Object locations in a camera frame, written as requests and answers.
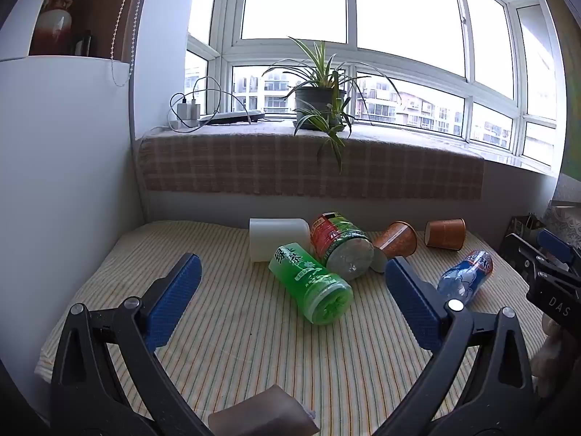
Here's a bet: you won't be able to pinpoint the black tablet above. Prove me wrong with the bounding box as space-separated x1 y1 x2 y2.
198 109 267 125

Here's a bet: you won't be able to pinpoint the dark box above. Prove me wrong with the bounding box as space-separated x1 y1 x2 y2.
506 213 548 242

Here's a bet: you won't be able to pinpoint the bead pull chain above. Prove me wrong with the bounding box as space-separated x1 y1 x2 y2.
108 0 141 88

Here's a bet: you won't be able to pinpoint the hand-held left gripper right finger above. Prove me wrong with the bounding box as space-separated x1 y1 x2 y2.
372 255 539 436

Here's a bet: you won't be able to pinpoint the blue plastic bottle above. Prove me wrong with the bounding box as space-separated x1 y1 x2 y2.
436 249 495 306

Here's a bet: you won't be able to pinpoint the plaid cloth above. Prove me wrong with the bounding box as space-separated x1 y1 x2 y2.
138 122 485 201

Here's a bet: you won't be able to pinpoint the white cabinet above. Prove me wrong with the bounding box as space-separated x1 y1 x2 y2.
0 57 142 419

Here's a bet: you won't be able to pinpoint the white charger plug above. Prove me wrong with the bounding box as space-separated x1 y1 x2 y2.
177 99 201 121

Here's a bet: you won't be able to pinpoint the white chargers with cables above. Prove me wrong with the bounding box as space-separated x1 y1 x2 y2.
169 76 252 123

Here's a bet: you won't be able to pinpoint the red and green plastic bottle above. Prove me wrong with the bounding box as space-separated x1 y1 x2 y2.
310 212 375 282

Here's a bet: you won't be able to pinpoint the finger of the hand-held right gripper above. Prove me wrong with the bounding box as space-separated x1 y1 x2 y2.
537 228 581 278
499 233 544 283

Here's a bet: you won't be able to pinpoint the potted spider plant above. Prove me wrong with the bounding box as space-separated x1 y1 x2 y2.
262 36 403 174

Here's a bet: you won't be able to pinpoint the white plastic cup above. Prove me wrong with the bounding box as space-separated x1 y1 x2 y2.
249 217 312 264

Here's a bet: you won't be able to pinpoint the striped bed sheet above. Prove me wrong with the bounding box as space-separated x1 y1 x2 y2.
35 220 548 436

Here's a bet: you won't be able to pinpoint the brown paper cup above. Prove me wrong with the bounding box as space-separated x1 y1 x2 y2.
209 384 321 436

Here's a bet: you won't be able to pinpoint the orange paper cup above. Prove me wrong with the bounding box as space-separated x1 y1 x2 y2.
371 221 419 274
425 218 467 252

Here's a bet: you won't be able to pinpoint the person's right hand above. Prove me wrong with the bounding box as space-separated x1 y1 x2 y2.
530 315 569 399

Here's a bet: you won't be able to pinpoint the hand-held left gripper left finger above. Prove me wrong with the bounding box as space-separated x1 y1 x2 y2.
50 252 214 436

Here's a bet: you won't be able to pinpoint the white window frame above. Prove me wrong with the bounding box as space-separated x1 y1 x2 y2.
184 0 569 178

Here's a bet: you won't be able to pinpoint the patterned grey cloth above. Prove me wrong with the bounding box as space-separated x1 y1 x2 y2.
544 200 581 242

